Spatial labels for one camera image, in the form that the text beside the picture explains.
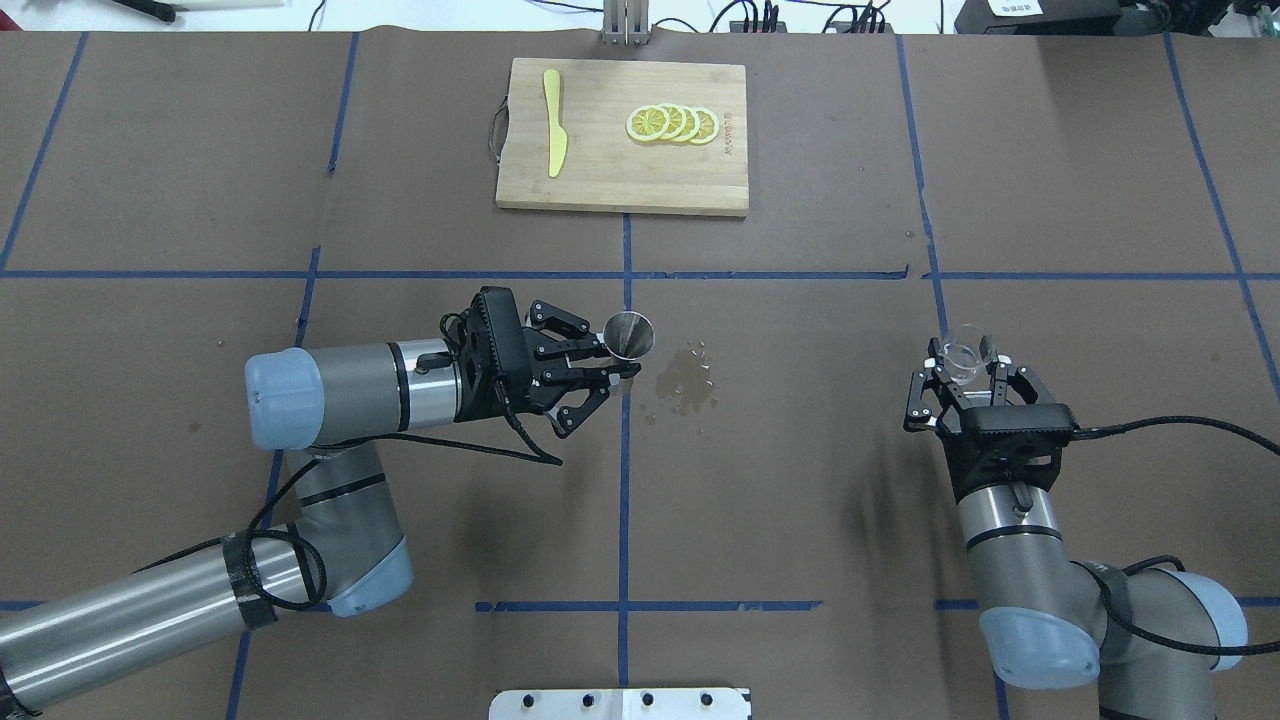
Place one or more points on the yellow plastic knife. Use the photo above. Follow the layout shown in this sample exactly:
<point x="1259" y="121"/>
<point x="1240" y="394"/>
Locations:
<point x="558" y="140"/>

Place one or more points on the aluminium frame post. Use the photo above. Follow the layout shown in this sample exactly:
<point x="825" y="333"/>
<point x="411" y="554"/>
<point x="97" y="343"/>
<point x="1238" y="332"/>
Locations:
<point x="626" y="23"/>

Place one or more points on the steel jigger cup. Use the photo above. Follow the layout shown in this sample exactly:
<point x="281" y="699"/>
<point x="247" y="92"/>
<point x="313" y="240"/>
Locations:
<point x="626" y="336"/>

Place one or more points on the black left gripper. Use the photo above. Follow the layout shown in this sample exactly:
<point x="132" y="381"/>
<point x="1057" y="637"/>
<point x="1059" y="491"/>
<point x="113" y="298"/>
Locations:
<point x="528" y="380"/>

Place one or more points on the small glass measuring cup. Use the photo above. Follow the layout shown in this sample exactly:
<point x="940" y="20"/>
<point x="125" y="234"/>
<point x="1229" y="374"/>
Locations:
<point x="966" y="353"/>

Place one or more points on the lemon slice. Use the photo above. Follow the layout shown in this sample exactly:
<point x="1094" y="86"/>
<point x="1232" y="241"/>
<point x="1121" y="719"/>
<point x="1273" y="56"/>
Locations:
<point x="709" y="126"/>
<point x="677" y="121"/>
<point x="691" y="126"/>
<point x="648" y="123"/>

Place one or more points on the black handled tool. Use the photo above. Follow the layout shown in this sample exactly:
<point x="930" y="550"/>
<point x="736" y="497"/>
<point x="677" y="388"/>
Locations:
<point x="165" y="12"/>

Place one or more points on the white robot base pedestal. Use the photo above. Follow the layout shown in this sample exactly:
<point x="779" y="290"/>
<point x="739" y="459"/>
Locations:
<point x="623" y="703"/>

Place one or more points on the bamboo cutting board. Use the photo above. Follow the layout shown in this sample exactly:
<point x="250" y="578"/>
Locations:
<point x="607" y="171"/>

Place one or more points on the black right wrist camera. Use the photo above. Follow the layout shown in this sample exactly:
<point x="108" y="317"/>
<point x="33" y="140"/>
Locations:
<point x="1054" y="423"/>

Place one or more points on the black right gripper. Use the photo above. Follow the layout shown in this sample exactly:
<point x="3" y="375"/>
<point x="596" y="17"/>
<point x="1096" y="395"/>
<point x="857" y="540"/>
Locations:
<point x="921" y="401"/>

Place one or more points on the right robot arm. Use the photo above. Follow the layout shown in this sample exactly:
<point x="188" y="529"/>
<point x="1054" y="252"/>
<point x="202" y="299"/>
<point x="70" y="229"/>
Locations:
<point x="1149" y="637"/>

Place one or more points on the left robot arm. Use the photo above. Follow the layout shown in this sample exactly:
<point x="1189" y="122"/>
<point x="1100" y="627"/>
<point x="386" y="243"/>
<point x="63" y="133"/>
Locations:
<point x="128" y="484"/>

